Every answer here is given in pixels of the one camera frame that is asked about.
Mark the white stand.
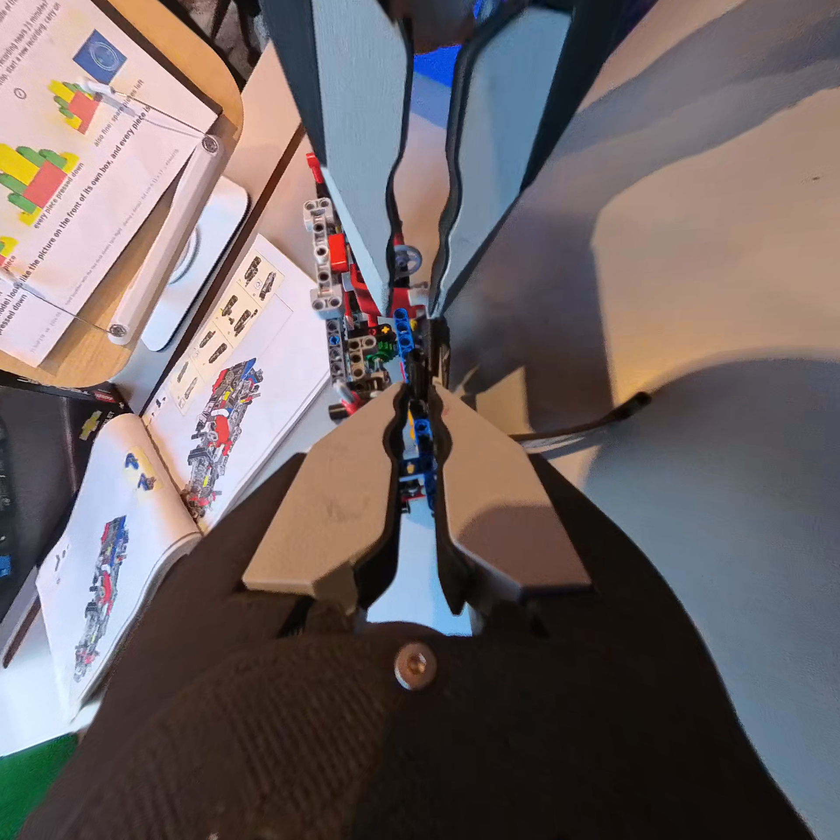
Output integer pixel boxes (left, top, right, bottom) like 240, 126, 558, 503
108, 134, 253, 353

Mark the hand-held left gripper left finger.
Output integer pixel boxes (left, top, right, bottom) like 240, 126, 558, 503
241, 382, 406, 613

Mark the wooden document board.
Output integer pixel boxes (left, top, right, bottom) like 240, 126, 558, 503
0, 0, 245, 389

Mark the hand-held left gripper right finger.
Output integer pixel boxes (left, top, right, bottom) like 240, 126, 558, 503
428, 384, 593, 618

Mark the black cord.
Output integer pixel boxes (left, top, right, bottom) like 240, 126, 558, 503
508, 392, 652, 455

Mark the open instruction booklet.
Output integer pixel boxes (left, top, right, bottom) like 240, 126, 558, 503
36, 233, 332, 723

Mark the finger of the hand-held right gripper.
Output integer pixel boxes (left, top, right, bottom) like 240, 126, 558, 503
311, 0, 416, 309
428, 8, 573, 317

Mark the printed instruction sheet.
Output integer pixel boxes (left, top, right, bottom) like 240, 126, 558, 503
0, 0, 221, 368

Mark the toy brick car model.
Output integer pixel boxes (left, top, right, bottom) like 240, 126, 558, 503
303, 152, 454, 519

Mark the green plastic bin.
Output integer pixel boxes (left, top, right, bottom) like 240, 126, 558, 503
0, 731, 83, 840

